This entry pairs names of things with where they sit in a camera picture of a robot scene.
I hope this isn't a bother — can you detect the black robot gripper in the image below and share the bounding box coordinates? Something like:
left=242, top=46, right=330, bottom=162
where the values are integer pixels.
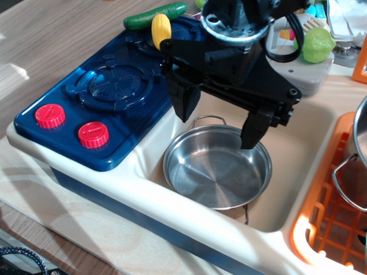
left=160, top=17, right=301, bottom=150

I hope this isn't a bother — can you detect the small steel pan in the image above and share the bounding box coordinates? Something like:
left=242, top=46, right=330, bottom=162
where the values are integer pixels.
left=163, top=115, right=273, bottom=225

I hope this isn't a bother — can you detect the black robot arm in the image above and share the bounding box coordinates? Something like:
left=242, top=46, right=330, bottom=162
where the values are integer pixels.
left=160, top=0, right=310, bottom=149

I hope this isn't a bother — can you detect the blue toy stove top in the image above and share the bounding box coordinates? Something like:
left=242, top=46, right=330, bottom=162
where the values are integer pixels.
left=9, top=14, right=213, bottom=176

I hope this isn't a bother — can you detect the right red stove knob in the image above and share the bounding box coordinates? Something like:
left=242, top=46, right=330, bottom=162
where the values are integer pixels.
left=77, top=121, right=110, bottom=149

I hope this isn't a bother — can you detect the red stove knob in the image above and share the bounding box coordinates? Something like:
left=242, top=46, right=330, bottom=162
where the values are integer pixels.
left=77, top=121, right=110, bottom=149
left=35, top=103, right=66, bottom=129

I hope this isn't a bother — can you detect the beige toy kitchen sink unit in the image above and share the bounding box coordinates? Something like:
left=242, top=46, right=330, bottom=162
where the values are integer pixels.
left=7, top=65, right=367, bottom=275

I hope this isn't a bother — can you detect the left red stove knob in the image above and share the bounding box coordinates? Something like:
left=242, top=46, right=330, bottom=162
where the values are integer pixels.
left=35, top=103, right=66, bottom=129

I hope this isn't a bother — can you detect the yellow toy corn cob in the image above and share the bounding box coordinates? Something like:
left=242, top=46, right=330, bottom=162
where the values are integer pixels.
left=151, top=13, right=172, bottom=51

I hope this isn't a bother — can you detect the green toy cucumber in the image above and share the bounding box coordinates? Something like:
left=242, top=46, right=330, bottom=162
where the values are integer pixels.
left=123, top=2, right=188, bottom=31

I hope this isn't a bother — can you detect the white toy spatula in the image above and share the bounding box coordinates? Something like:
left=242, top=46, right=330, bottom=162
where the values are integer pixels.
left=297, top=13, right=329, bottom=34

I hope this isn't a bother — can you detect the large steel pot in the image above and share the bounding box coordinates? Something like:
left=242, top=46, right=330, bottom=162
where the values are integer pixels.
left=332, top=96, right=367, bottom=212

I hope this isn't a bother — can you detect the orange plastic dish rack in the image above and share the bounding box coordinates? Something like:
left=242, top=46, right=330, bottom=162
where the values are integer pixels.
left=290, top=112, right=367, bottom=275

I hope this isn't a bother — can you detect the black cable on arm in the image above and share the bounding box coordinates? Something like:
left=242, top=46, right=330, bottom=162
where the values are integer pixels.
left=262, top=12, right=306, bottom=64

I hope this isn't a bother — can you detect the black braided cable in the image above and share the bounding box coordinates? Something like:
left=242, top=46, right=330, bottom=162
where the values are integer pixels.
left=0, top=244, right=49, bottom=275

